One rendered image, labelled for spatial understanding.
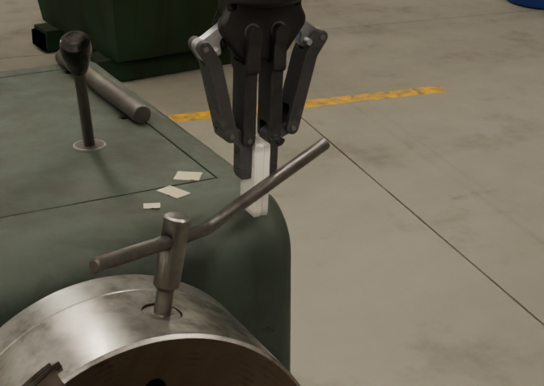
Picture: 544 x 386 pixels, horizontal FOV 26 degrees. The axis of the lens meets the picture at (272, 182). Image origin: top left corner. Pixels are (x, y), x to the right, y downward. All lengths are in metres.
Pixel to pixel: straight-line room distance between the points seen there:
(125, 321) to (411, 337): 2.55
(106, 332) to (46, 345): 0.05
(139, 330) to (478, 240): 3.22
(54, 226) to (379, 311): 2.57
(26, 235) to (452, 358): 2.41
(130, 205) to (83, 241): 0.07
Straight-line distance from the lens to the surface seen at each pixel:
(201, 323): 0.98
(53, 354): 0.96
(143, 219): 1.12
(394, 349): 3.42
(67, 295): 1.02
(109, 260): 0.89
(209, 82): 1.03
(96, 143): 1.30
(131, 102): 1.38
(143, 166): 1.24
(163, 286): 0.97
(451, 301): 3.70
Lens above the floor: 1.70
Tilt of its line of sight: 22 degrees down
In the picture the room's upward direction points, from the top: straight up
